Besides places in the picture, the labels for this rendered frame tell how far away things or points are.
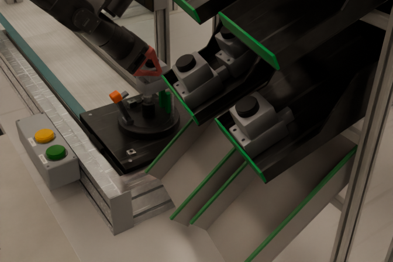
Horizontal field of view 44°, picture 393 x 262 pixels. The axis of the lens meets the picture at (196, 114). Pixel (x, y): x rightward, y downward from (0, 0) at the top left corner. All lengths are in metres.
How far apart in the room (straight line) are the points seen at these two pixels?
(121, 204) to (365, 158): 0.49
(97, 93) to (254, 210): 0.69
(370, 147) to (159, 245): 0.49
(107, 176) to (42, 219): 0.17
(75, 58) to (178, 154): 0.71
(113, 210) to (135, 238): 0.08
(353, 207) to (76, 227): 0.57
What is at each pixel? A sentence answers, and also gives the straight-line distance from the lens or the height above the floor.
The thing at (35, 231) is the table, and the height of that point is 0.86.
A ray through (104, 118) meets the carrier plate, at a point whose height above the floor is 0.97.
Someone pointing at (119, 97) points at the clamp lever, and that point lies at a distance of 1.02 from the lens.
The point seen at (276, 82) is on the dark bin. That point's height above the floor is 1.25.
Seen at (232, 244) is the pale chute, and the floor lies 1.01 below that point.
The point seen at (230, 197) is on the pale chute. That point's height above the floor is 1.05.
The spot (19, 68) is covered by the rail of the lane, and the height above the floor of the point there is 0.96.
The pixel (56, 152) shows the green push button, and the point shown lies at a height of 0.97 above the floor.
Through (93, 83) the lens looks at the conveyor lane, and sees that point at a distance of 1.38.
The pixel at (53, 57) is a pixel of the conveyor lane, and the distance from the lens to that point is 1.55.
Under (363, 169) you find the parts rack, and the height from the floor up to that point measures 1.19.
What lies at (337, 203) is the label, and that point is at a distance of 0.73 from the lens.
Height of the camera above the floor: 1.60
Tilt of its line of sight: 34 degrees down
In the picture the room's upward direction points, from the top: 1 degrees clockwise
